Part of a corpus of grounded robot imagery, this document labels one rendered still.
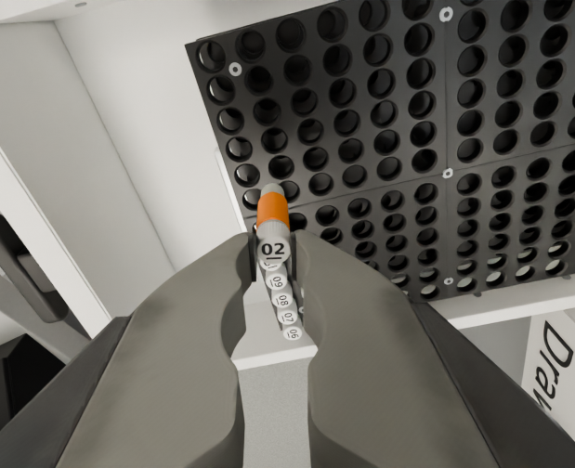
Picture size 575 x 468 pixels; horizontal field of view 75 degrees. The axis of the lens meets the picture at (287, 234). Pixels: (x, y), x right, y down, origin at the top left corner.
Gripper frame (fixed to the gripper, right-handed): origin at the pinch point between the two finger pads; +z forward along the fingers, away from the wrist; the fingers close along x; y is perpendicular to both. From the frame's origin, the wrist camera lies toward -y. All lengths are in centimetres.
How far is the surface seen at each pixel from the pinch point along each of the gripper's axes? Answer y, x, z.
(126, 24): -5.9, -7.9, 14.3
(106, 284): 6.4, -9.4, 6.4
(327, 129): -1.3, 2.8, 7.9
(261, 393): 142, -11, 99
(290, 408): 154, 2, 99
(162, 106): -1.4, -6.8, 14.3
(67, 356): 29.1, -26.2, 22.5
